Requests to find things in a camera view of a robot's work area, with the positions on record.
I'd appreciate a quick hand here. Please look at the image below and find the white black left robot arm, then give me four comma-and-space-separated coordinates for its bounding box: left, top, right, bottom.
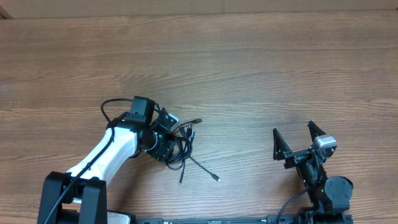
37, 96, 178, 224

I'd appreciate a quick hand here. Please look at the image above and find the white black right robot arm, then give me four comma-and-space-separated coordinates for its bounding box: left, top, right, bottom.
267, 121, 354, 223

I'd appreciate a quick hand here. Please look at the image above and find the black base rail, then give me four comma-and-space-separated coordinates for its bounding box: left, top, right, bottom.
133, 214, 354, 224

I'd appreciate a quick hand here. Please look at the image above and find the black cable silver plug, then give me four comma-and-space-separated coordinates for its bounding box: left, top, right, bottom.
169, 128, 221, 185

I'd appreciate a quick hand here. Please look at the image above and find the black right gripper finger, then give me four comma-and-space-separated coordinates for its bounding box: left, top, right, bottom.
273, 128, 292, 161
307, 121, 326, 146

